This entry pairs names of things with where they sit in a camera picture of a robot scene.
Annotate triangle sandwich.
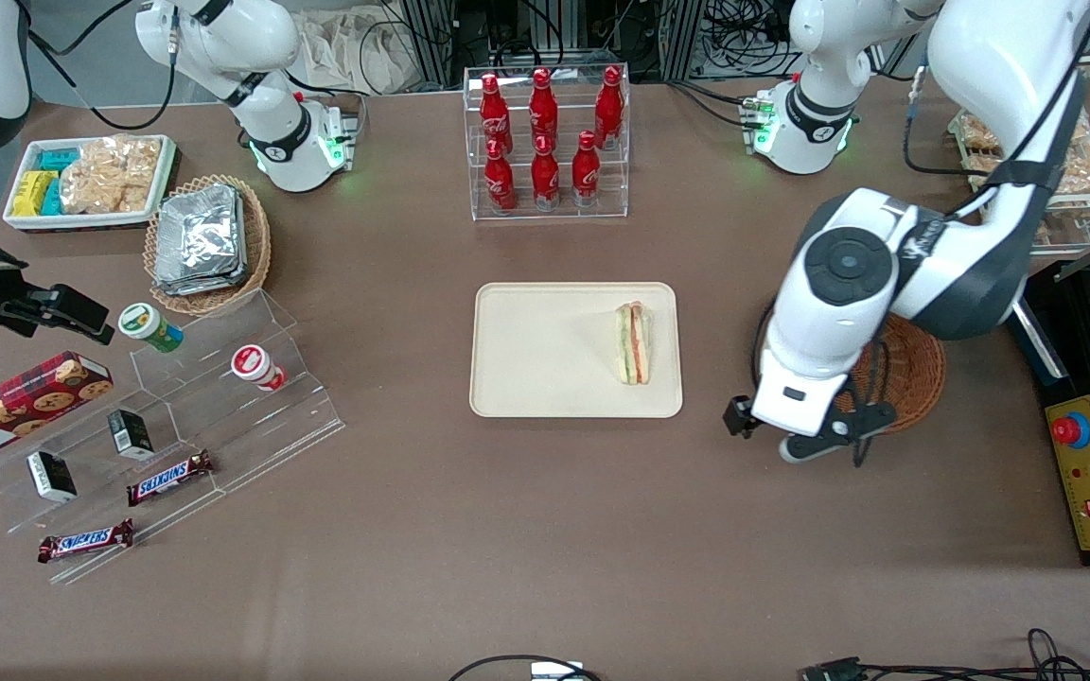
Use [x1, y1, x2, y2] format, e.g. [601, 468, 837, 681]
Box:
[614, 302, 654, 386]

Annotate reddish-brown round wicker basket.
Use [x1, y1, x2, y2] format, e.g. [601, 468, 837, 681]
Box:
[755, 310, 946, 434]

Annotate tan wicker basket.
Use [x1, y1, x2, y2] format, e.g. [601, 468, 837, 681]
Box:
[144, 174, 272, 316]

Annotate cream plastic tray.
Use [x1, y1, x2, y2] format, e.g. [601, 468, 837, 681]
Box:
[469, 282, 684, 419]

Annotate green lidded cup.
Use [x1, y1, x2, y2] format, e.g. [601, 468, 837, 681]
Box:
[118, 303, 185, 354]

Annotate white plastic bin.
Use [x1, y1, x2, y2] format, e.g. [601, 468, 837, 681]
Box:
[3, 135, 177, 231]

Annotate yellow snack pack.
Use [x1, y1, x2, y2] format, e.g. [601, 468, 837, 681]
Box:
[12, 170, 59, 218]

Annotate red tartan cookie box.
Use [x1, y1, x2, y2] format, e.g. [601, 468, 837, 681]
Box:
[0, 351, 114, 466]

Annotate small black box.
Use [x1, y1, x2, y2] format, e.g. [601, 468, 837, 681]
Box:
[108, 409, 155, 461]
[27, 451, 78, 503]

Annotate silver foil pack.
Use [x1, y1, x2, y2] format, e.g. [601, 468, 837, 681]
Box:
[155, 184, 249, 296]

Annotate red lidded cup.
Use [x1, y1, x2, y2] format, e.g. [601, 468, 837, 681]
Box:
[231, 345, 287, 392]

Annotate brown chocolate bar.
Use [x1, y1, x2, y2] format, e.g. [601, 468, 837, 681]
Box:
[126, 449, 215, 507]
[38, 518, 134, 564]

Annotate clear acrylic step stand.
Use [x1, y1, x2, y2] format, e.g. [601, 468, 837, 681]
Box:
[0, 288, 347, 585]

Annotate clear acrylic bottle rack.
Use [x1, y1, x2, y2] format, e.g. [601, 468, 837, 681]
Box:
[463, 64, 631, 221]

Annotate red cola bottle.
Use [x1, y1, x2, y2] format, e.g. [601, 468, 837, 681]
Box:
[480, 73, 513, 154]
[485, 140, 517, 215]
[595, 65, 624, 149]
[530, 68, 559, 143]
[571, 131, 601, 207]
[532, 134, 561, 211]

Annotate black machine with yellow panel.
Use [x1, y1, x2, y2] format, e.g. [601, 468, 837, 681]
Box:
[1009, 213, 1090, 568]

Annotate beige cloth bag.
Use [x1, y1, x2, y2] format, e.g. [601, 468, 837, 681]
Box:
[294, 5, 428, 96]

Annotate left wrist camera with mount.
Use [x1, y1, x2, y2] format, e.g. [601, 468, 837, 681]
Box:
[780, 401, 898, 465]

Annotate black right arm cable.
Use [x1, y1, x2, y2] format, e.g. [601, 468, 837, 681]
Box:
[29, 0, 177, 131]

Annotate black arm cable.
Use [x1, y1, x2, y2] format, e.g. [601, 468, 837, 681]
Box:
[29, 0, 177, 131]
[751, 0, 1090, 469]

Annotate black cable connector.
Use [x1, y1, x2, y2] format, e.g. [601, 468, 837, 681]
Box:
[800, 657, 870, 681]

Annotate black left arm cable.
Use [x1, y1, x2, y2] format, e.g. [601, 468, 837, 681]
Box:
[751, 0, 1090, 469]

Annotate black tangled cable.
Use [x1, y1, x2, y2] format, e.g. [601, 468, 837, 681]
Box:
[857, 629, 1090, 681]

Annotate black looped cable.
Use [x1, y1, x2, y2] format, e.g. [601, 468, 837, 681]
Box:
[446, 655, 603, 681]

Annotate black cable bundle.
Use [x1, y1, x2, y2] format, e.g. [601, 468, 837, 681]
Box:
[706, 0, 797, 77]

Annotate aluminium frame post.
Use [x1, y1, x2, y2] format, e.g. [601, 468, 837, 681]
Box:
[660, 0, 709, 81]
[394, 0, 456, 86]

